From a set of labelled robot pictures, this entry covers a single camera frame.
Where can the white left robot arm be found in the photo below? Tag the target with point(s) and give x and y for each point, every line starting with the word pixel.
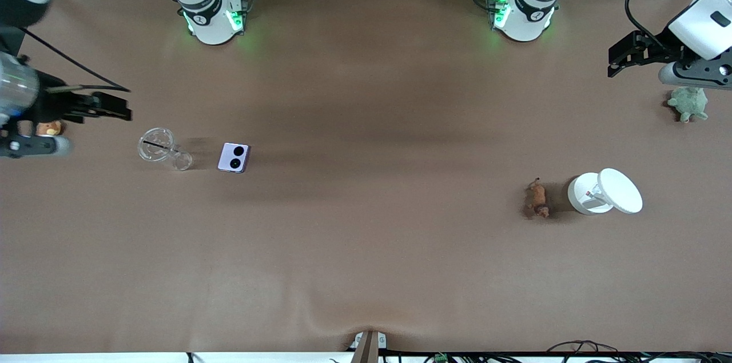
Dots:
pixel 529 20

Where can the white round container with lid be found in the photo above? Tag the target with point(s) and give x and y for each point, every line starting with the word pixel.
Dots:
pixel 606 191

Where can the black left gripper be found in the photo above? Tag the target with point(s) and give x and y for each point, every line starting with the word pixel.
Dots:
pixel 665 49

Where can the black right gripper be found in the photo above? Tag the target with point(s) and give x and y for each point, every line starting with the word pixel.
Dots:
pixel 50 104

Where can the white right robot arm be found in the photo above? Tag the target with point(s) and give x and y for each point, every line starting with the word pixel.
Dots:
pixel 209 20

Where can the black stick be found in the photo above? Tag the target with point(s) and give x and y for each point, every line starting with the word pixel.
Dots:
pixel 157 144

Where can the green turtle plush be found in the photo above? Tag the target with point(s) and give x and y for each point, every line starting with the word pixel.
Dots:
pixel 689 104

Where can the brown lion statue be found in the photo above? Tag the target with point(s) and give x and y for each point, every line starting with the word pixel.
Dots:
pixel 537 200

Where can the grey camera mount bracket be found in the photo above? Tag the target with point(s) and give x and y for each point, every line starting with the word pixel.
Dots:
pixel 368 346

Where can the green terminal connector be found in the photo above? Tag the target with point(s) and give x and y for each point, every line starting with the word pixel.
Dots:
pixel 440 358

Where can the lilac flip phone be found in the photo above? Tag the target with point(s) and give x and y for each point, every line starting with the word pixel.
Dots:
pixel 234 158

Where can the brown bear plush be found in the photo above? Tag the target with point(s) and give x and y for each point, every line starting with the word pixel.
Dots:
pixel 50 128

